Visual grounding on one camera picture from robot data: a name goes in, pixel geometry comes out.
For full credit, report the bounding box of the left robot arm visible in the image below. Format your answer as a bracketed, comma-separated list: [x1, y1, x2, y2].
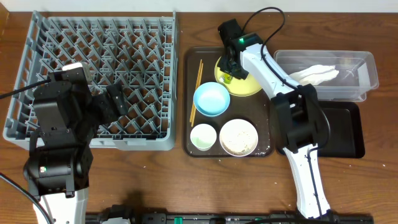
[24, 62, 127, 223]

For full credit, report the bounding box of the light blue bowl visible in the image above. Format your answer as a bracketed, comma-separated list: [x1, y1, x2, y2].
[193, 82, 231, 117]

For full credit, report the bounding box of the clear plastic waste bin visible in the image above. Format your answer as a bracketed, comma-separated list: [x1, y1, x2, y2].
[274, 50, 379, 101]

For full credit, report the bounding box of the wooden chopstick left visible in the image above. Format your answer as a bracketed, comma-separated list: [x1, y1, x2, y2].
[189, 58, 203, 123]

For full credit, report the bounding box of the wooden chopstick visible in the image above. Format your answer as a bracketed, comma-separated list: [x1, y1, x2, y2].
[189, 58, 203, 123]
[191, 62, 205, 128]

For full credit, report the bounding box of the yellow round plate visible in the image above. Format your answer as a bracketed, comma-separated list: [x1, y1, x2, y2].
[215, 57, 262, 97]

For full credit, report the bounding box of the white cup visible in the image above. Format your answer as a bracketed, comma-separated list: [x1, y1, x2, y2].
[190, 124, 217, 151]

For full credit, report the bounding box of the wooden chopstick right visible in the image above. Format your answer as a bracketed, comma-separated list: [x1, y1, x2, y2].
[191, 62, 205, 128]

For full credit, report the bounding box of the white bowl with rice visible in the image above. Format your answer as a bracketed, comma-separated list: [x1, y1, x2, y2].
[219, 119, 259, 157]

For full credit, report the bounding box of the white napkin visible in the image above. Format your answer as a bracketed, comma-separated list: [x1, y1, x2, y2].
[290, 65, 339, 86]

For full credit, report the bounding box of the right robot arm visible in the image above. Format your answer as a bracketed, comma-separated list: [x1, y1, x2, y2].
[218, 19, 330, 221]

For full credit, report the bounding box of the green red snack wrapper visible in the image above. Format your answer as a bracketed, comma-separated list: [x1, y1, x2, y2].
[223, 73, 233, 85]

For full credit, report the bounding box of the black waste tray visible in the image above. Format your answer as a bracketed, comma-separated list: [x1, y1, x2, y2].
[270, 93, 365, 159]

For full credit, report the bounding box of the dark brown serving tray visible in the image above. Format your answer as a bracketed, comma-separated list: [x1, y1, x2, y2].
[182, 47, 273, 158]

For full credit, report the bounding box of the black rail at table edge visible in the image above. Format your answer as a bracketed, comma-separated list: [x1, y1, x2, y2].
[85, 205, 374, 224]

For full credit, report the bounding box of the grey plastic dish rack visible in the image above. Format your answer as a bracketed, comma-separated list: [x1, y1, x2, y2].
[3, 12, 178, 151]

